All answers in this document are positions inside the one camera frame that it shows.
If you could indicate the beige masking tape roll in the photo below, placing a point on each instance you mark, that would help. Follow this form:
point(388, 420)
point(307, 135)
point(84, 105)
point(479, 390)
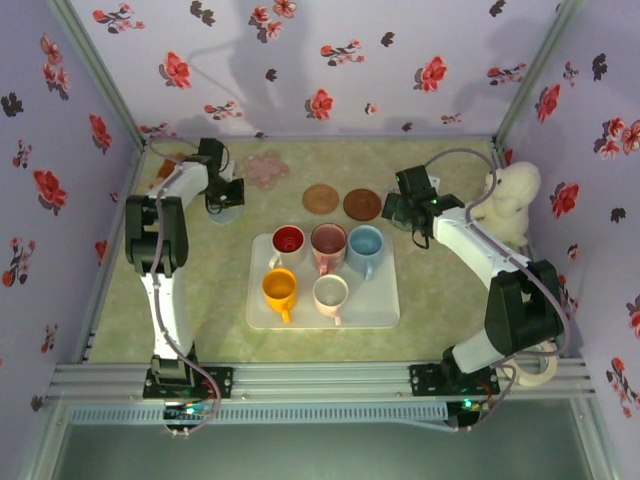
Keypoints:
point(530, 380)

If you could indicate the aluminium corner post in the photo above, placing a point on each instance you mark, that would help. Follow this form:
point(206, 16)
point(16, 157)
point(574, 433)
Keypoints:
point(97, 70)
point(539, 70)

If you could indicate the mauve pink mug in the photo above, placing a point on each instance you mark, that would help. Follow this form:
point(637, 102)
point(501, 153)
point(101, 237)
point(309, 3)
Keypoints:
point(328, 239)

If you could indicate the pink flower-shaped coaster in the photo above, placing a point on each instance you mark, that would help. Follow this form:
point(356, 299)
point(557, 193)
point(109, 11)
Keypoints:
point(267, 170)

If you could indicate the pale pink mug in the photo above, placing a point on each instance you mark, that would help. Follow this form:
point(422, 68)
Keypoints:
point(330, 291)

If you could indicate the small controller board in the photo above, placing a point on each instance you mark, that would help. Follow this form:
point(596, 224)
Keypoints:
point(467, 407)
point(187, 412)

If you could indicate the white plastic tray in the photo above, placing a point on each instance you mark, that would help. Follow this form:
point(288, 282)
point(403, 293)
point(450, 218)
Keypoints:
point(370, 305)

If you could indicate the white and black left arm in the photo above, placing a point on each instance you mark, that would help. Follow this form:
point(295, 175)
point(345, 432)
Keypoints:
point(165, 310)

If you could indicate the light blue woven round coaster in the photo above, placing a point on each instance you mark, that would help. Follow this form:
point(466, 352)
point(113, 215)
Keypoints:
point(225, 218)

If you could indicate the brown plush monkey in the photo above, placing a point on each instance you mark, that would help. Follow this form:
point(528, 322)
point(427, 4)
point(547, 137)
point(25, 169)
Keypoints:
point(165, 170)

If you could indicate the white plush animal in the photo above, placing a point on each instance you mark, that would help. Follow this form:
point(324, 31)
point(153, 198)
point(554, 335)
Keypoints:
point(510, 200)

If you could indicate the yellow mug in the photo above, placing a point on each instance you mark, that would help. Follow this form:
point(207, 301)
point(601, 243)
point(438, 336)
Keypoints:
point(279, 285)

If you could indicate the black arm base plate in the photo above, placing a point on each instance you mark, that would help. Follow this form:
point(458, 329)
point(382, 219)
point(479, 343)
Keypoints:
point(425, 380)
point(220, 382)

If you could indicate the aluminium front rail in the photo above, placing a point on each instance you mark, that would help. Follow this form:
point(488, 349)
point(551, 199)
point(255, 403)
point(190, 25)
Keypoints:
point(320, 380)

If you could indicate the light blue mug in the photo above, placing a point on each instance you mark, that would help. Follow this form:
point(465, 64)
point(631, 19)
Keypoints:
point(366, 242)

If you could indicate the light brown woven round coaster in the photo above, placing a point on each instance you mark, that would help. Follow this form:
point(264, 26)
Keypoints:
point(320, 198)

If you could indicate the aluminium rail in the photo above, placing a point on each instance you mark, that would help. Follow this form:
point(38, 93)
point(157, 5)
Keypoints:
point(320, 380)
point(320, 138)

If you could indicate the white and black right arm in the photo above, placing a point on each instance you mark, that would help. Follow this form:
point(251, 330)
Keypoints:
point(475, 245)

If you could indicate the white mug with red inside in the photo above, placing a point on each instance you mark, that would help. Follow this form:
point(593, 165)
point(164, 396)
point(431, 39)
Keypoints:
point(288, 239)

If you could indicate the dark brown wooden round coaster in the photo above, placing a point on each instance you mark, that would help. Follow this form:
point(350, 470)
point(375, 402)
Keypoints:
point(361, 204)

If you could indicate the aluminium back rail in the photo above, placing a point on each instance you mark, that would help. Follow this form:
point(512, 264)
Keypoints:
point(320, 138)

